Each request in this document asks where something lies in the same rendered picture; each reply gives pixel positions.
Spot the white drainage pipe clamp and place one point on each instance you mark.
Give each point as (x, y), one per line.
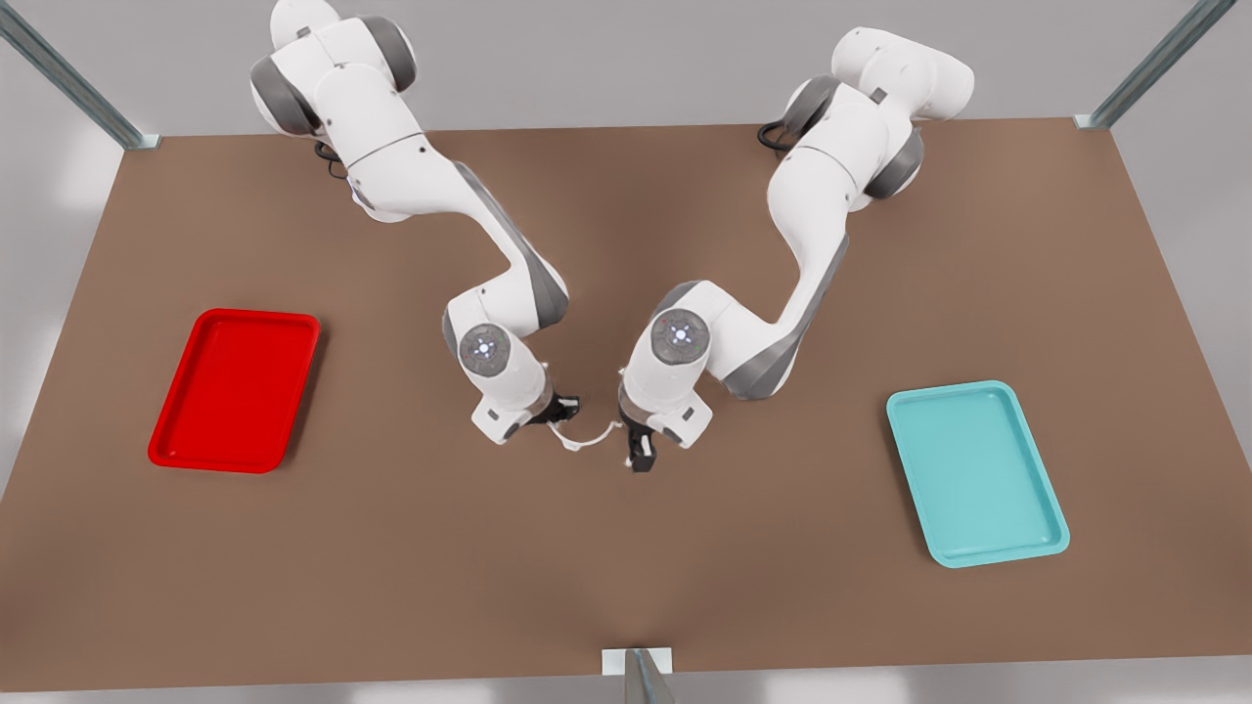
(587, 439)

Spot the teal rectangular tray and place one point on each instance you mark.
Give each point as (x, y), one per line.
(976, 473)

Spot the red rectangular tray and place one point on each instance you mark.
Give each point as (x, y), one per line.
(236, 389)

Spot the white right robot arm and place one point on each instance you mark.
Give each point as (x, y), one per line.
(411, 166)

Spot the silver frame post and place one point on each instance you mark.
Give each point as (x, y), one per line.
(1154, 65)
(73, 80)
(641, 675)

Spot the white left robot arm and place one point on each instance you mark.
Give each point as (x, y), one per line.
(831, 186)

